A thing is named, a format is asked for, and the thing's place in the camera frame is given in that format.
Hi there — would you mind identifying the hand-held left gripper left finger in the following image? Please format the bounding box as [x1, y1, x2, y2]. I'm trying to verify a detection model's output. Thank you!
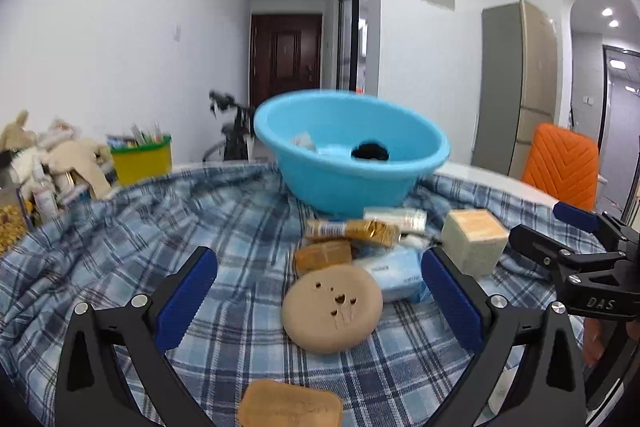
[54, 246, 219, 427]

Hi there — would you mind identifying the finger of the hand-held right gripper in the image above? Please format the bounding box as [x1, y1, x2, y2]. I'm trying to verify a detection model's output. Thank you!
[552, 202, 640, 253]
[509, 223, 583, 281]

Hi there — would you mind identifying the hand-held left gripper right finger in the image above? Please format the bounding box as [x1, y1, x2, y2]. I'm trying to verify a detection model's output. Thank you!
[421, 247, 587, 427]

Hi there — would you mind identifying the cream square carton box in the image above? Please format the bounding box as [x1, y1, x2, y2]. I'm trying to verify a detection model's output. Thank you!
[441, 208, 510, 278]

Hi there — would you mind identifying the light blue tissue pack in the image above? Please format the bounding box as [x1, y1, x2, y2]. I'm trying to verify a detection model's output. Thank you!
[352, 248, 431, 303]

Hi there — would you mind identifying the gold brown packet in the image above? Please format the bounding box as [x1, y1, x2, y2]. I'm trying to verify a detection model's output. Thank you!
[305, 219, 402, 245]

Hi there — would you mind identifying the small amber plastic box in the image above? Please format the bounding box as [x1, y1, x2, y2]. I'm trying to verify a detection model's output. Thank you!
[293, 241, 353, 277]

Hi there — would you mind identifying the blue plastic basin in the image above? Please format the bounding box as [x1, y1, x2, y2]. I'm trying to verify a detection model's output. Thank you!
[253, 89, 451, 215]

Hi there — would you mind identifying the black hair scrunchie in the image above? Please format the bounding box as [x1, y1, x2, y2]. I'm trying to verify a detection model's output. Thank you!
[351, 139, 390, 162]

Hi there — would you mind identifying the person's right hand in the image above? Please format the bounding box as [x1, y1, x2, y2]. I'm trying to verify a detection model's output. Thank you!
[582, 320, 609, 369]

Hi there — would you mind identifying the orange quilted chair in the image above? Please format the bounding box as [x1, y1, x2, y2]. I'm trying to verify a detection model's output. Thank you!
[521, 123, 600, 212]

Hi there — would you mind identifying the blue plaid cloth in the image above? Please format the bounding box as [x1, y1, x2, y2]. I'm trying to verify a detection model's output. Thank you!
[0, 162, 601, 427]

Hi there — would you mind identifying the cotton swab pack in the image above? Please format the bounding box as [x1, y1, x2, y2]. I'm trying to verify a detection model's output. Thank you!
[363, 207, 427, 233]

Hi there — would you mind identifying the gold grey refrigerator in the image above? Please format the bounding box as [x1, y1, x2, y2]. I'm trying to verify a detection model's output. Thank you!
[471, 0, 560, 188]

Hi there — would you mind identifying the round beige soap dish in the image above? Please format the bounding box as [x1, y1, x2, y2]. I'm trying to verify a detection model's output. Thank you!
[281, 268, 384, 354]

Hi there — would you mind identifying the yellow bin with green rim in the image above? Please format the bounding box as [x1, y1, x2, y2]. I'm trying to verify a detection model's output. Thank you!
[110, 135, 173, 186]

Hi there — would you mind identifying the tan rounded soap box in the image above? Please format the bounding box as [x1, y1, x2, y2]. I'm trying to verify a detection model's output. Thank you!
[237, 379, 344, 427]

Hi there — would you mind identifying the black bicycle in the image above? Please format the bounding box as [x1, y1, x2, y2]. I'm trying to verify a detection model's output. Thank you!
[202, 89, 256, 162]

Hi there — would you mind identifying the white spray bottle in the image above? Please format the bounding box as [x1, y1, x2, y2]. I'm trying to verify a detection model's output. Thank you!
[35, 177, 58, 215]

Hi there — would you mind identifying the bundle of pens and packets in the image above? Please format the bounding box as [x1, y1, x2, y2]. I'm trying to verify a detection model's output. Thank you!
[106, 122, 166, 148]

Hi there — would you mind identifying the beige plush toy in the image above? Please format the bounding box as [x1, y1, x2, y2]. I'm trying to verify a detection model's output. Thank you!
[0, 109, 116, 200]

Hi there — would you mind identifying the cereal jar with black lid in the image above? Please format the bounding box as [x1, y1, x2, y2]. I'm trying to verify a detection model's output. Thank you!
[0, 187, 31, 253]

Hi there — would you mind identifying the dark brown entrance door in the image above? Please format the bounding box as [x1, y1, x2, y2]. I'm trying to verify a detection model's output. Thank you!
[250, 13, 322, 108]

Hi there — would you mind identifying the black framed glass door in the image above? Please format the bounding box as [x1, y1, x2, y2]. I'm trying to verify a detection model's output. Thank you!
[336, 0, 368, 92]

